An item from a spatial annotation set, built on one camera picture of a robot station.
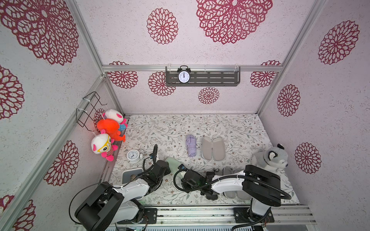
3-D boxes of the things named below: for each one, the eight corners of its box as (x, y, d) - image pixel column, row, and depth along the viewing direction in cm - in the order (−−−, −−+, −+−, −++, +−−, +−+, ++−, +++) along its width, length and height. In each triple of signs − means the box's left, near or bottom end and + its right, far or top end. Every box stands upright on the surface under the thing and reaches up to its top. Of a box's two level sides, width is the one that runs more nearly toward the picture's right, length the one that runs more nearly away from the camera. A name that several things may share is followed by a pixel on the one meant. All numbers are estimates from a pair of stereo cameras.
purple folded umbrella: (186, 157, 98) (186, 154, 94) (186, 138, 108) (186, 134, 104) (197, 157, 98) (197, 154, 94) (195, 138, 108) (196, 134, 104)
